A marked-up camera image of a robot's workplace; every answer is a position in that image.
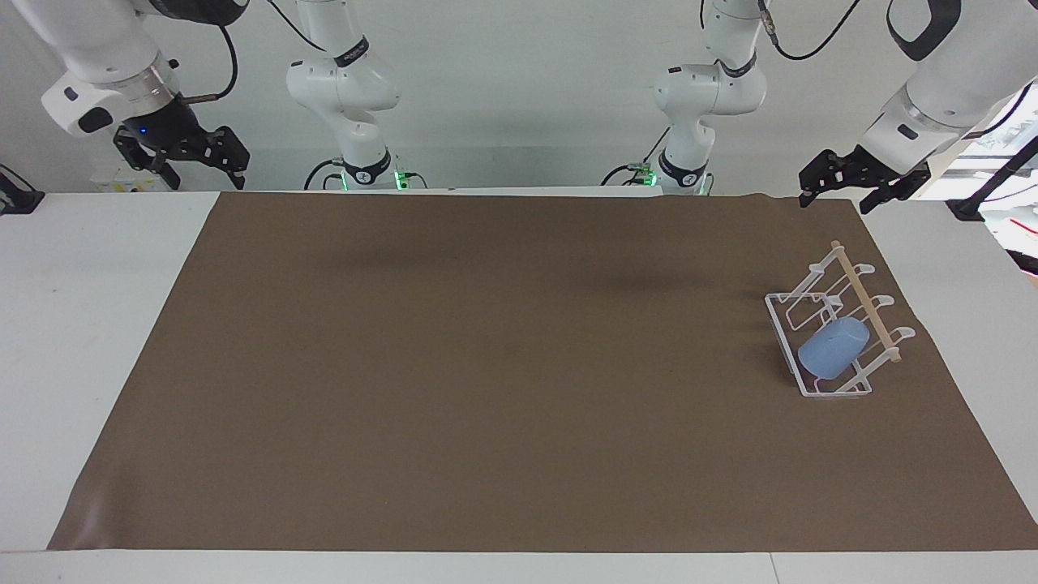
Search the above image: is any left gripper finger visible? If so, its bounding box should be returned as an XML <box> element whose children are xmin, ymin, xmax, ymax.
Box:
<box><xmin>798</xmin><ymin>149</ymin><xmax>862</xmax><ymax>208</ymax></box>
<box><xmin>860</xmin><ymin>173</ymin><xmax>933</xmax><ymax>214</ymax></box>

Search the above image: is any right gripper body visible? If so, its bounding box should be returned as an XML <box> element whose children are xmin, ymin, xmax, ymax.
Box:
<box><xmin>120</xmin><ymin>95</ymin><xmax>204</xmax><ymax>160</ymax></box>

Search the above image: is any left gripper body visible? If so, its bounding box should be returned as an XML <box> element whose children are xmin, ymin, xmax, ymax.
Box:
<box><xmin>851</xmin><ymin>146</ymin><xmax>933</xmax><ymax>192</ymax></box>

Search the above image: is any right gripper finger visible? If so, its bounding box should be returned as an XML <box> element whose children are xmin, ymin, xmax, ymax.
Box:
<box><xmin>113</xmin><ymin>131</ymin><xmax>182</xmax><ymax>192</ymax></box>
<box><xmin>187</xmin><ymin>125</ymin><xmax>251</xmax><ymax>192</ymax></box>

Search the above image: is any black cable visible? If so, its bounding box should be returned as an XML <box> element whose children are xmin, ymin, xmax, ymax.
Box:
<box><xmin>182</xmin><ymin>23</ymin><xmax>240</xmax><ymax>103</ymax></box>
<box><xmin>757</xmin><ymin>0</ymin><xmax>862</xmax><ymax>62</ymax></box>
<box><xmin>266</xmin><ymin>0</ymin><xmax>327</xmax><ymax>52</ymax></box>
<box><xmin>303</xmin><ymin>157</ymin><xmax>348</xmax><ymax>192</ymax></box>
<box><xmin>963</xmin><ymin>79</ymin><xmax>1038</xmax><ymax>140</ymax></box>
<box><xmin>601</xmin><ymin>126</ymin><xmax>676</xmax><ymax>187</ymax></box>

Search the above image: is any black stand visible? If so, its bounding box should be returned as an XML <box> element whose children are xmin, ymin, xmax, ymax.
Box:
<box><xmin>0</xmin><ymin>164</ymin><xmax>46</xmax><ymax>217</ymax></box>
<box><xmin>947</xmin><ymin>136</ymin><xmax>1038</xmax><ymax>223</ymax></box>

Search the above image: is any blue cup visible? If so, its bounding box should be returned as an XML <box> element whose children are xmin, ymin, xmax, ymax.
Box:
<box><xmin>797</xmin><ymin>316</ymin><xmax>871</xmax><ymax>380</ymax></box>

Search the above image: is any white wire cup holder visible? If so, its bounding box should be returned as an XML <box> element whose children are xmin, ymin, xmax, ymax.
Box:
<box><xmin>764</xmin><ymin>239</ymin><xmax>918</xmax><ymax>399</ymax></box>

